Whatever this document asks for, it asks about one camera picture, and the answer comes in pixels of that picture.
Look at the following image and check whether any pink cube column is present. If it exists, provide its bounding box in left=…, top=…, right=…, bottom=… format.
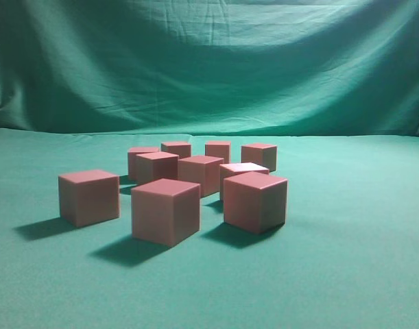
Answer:
left=131, top=178, right=200, bottom=247
left=219, top=162, right=270, bottom=201
left=178, top=156, right=224, bottom=197
left=223, top=171, right=288, bottom=234
left=58, top=169, right=120, bottom=228
left=160, top=141, right=191, bottom=158
left=136, top=151, right=179, bottom=184

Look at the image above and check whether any pink cube placed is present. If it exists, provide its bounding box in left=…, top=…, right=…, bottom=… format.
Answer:
left=205, top=141, right=231, bottom=164
left=128, top=147, right=160, bottom=181
left=241, top=143, right=277, bottom=172

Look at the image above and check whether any green cloth backdrop and cover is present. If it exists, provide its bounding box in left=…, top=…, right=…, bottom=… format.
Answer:
left=0, top=1, right=419, bottom=328

